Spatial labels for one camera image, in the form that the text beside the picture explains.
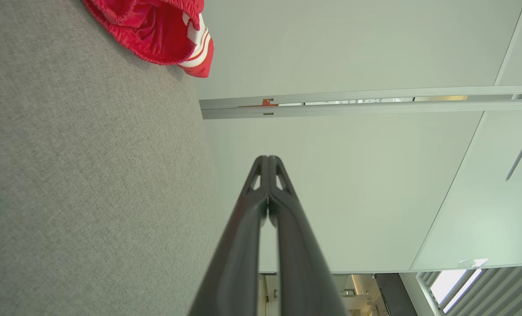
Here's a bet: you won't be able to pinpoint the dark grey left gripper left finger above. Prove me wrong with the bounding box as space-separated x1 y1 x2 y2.
189 155 270 316

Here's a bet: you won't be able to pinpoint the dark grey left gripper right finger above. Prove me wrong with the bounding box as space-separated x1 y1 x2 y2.
268 155 347 316

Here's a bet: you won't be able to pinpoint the red Bulls 23 jersey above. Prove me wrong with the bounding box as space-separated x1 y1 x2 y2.
178 12 215 79

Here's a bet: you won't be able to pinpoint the red shorts with white stripe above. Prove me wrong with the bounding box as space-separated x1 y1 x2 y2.
82 0 205 66

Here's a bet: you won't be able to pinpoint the dark grey room column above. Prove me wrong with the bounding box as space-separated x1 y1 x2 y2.
374 273 418 316

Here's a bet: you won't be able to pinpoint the grey window blinds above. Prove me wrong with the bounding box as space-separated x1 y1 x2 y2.
416 264 522 316

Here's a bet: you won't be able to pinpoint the grey aluminium partition post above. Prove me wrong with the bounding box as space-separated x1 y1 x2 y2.
201 100 522 120
199 85 522 109

